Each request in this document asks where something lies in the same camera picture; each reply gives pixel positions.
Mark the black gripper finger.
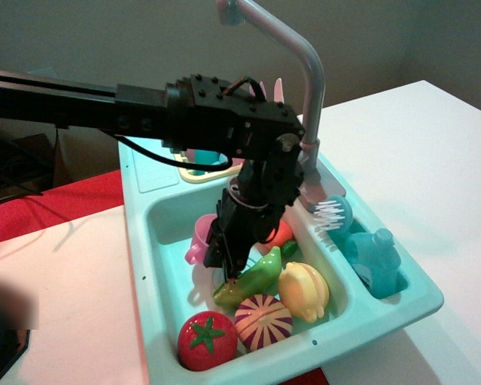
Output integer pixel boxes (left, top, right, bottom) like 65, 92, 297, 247
204, 220, 227, 268
223, 240, 251, 281

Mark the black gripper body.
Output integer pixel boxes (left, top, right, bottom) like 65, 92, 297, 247
216, 188, 285, 261

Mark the pink toy cup with handle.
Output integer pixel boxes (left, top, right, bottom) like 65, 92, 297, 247
184, 213, 216, 265

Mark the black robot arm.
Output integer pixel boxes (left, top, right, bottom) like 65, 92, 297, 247
0, 71, 305, 279

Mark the teal toy sink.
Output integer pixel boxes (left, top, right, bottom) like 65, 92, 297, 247
119, 146, 444, 384

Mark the teal toy cup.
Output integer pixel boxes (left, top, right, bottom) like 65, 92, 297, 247
194, 149, 221, 166

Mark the green toy pea pod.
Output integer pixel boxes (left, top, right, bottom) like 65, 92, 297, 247
212, 246, 282, 310

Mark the orange toy carrot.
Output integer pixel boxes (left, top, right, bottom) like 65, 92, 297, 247
258, 220, 298, 258

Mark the cream dish rack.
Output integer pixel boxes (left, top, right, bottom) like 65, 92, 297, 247
173, 149, 244, 184

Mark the purple striped toy onion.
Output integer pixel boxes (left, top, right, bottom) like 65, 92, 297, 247
234, 294, 293, 351

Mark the yellow toy lemon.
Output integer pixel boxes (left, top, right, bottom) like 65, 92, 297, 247
278, 262, 330, 323

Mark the grey toy faucet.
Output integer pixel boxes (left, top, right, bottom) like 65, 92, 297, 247
216, 1, 346, 213

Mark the red toy tomato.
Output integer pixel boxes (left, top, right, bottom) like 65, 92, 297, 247
177, 310, 237, 371

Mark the teal dish brush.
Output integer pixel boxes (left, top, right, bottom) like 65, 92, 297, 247
313, 195, 354, 234

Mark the pink toy fork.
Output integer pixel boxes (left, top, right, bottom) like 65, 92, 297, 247
249, 81, 266, 100

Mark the blue toy soap bottle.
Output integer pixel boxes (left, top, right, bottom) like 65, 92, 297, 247
344, 229, 401, 299

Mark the pink toy knife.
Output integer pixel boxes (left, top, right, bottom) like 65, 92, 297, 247
273, 78, 285, 103

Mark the red cloth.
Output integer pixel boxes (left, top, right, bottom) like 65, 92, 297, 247
0, 170, 123, 242

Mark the black power cable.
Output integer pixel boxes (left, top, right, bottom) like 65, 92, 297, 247
51, 128, 61, 189

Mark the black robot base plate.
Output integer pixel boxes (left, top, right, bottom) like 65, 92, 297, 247
0, 330, 30, 380

